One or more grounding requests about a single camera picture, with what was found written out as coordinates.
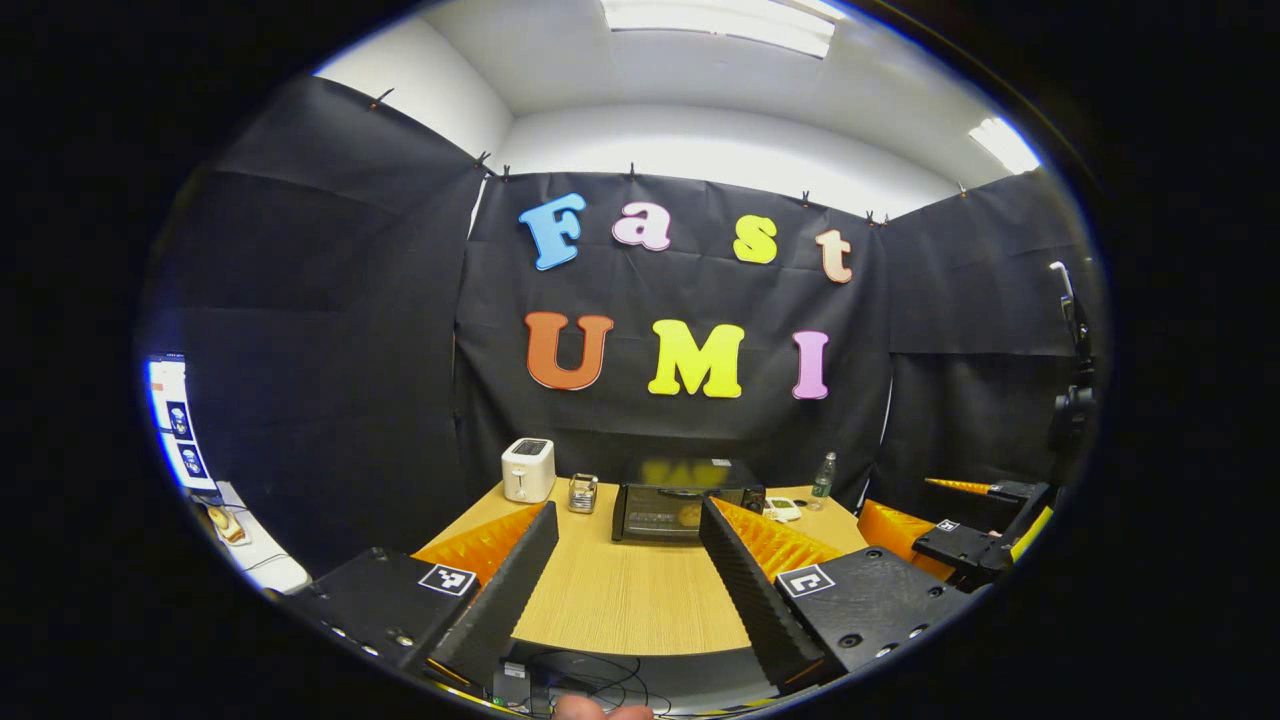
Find white side desk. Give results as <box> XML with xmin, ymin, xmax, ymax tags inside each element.
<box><xmin>193</xmin><ymin>480</ymin><xmax>313</xmax><ymax>597</ymax></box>

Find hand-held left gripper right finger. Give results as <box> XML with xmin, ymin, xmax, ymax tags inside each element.
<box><xmin>698</xmin><ymin>497</ymin><xmax>976</xmax><ymax>691</ymax></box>

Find ceiling light panel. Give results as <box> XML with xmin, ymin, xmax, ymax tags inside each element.
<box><xmin>967</xmin><ymin>117</ymin><xmax>1043</xmax><ymax>177</ymax></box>
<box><xmin>600</xmin><ymin>0</ymin><xmax>839</xmax><ymax>59</ymax></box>

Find computer monitor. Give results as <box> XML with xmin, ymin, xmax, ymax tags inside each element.
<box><xmin>147</xmin><ymin>354</ymin><xmax>218</xmax><ymax>492</ymax></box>

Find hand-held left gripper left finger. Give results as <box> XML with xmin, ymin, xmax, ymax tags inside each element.
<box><xmin>285</xmin><ymin>500</ymin><xmax>561</xmax><ymax>691</ymax></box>

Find white toaster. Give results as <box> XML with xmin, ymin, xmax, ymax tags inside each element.
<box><xmin>501</xmin><ymin>437</ymin><xmax>557</xmax><ymax>504</ymax></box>

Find grey power adapter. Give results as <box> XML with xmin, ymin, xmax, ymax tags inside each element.
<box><xmin>492</xmin><ymin>660</ymin><xmax>532</xmax><ymax>708</ymax></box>

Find black electric oven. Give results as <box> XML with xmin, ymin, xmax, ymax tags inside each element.
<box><xmin>612</xmin><ymin>458</ymin><xmax>767</xmax><ymax>544</ymax></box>

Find black backdrop cloth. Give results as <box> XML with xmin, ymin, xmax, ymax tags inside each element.
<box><xmin>135</xmin><ymin>75</ymin><xmax>1111</xmax><ymax>581</ymax></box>

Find black camera stand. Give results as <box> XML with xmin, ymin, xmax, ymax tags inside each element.
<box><xmin>1045</xmin><ymin>260</ymin><xmax>1098</xmax><ymax>483</ymax></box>

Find tangled black cables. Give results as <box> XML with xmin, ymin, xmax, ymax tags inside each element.
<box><xmin>520</xmin><ymin>648</ymin><xmax>656</xmax><ymax>713</ymax></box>

